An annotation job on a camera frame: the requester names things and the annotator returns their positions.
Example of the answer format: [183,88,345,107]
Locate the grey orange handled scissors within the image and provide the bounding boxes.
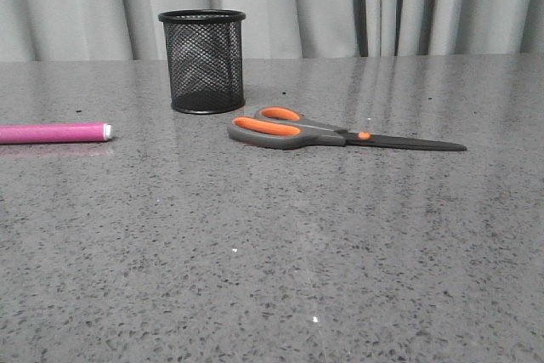
[227,106,468,151]

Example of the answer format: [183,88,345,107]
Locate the pink marker pen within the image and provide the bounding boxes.
[1,122,113,145]

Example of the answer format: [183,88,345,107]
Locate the black mesh pen holder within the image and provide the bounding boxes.
[158,9,246,115]

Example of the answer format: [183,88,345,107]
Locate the grey curtain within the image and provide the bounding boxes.
[1,0,543,61]

